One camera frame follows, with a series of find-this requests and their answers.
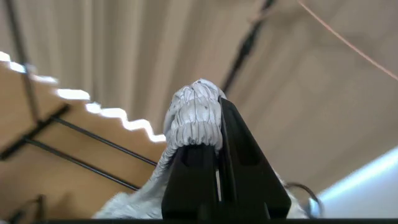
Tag pale grey shorts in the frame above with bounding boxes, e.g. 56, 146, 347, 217
92, 78, 308, 219

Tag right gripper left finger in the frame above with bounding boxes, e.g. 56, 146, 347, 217
160, 143, 221, 219

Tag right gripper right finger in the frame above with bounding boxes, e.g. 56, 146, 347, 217
218, 96, 292, 219

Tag black clothes rack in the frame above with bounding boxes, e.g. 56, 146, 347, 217
0, 0, 276, 223

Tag beige curtain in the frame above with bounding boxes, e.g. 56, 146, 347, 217
0, 0, 398, 194

